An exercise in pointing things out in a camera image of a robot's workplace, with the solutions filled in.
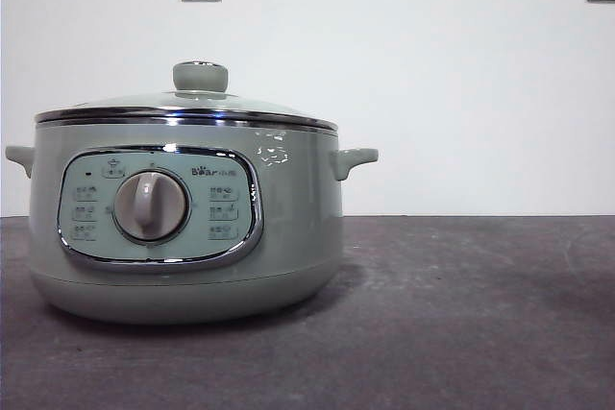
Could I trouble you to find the glass lid with green knob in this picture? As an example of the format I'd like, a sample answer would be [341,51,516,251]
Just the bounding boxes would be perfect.
[34,60,337,133]

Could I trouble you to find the pale green electric pot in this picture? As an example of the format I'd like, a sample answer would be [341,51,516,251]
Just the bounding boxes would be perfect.
[4,116,380,326]

